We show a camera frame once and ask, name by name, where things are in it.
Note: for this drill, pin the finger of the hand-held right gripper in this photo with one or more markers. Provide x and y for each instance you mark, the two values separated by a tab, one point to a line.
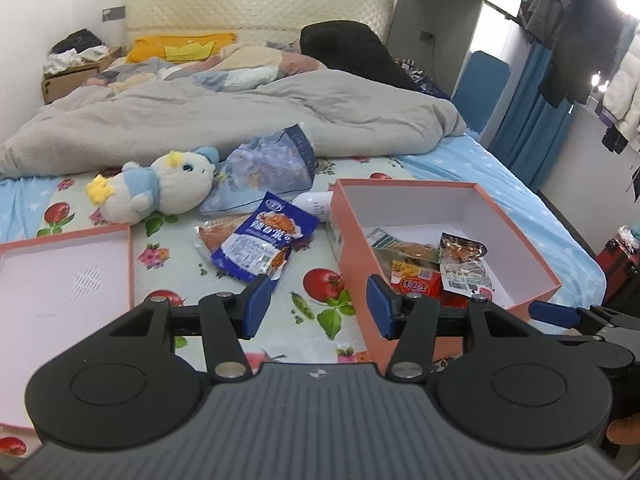
552	314

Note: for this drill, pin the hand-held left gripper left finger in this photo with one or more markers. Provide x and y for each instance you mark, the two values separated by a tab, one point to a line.
257	305

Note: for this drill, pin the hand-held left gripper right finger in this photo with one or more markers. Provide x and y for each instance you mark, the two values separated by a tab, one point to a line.
380	307

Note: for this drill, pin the red logo cracker packet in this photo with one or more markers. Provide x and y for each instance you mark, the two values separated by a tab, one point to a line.
417	285

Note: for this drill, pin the pink cardboard box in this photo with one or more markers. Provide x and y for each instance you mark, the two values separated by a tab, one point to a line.
360	255

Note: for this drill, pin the blue snack packet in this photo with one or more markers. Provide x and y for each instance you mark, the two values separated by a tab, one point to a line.
260	245

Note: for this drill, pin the green label snack packet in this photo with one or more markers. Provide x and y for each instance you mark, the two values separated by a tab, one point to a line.
410	252

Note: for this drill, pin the person's right hand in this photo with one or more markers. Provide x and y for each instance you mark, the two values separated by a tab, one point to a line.
625	431

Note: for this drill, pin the brown snack packet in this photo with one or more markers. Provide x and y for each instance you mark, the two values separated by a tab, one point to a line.
217	232

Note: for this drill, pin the red suitcase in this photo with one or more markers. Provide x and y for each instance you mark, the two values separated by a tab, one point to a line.
620	265

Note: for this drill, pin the white bottle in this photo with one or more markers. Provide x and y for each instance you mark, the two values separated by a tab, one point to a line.
312	205

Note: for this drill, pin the blue floral tissue pack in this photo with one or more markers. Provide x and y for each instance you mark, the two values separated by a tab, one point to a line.
265	165

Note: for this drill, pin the floral blue bed sheet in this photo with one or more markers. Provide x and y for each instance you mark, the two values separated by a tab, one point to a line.
500	175

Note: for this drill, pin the white blue plush duck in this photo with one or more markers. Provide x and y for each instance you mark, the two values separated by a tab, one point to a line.
175	180

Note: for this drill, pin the blue curtain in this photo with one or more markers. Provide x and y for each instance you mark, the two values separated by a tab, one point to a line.
530	135

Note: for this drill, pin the grey blanket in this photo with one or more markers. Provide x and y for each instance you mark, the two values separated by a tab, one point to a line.
225	115

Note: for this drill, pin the pink box lid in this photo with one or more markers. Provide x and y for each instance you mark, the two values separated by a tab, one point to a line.
60	270

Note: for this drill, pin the blue chair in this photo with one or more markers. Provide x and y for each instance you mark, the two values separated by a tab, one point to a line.
480	90

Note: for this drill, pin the hanging white jacket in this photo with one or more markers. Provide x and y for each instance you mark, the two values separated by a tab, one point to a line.
625	85

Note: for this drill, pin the black jacket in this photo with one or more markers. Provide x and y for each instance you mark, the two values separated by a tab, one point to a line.
345	45

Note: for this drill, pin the yellow pillow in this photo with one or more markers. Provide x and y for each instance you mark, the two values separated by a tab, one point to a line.
150	47

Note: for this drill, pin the hanging dark clothes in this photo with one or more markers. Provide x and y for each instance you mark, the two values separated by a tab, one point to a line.
580	35

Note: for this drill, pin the brown cardboard box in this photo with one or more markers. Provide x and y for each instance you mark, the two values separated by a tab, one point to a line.
65	82

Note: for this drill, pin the cream quilted headboard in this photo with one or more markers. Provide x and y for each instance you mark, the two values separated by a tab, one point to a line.
260	5

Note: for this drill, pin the pile of clothes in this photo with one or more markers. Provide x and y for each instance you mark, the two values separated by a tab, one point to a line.
75	42

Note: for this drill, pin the black wall socket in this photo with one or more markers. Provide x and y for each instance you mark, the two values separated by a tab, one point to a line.
426	37

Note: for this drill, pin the grey wall socket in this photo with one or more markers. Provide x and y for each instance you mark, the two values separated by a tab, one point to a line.
113	13

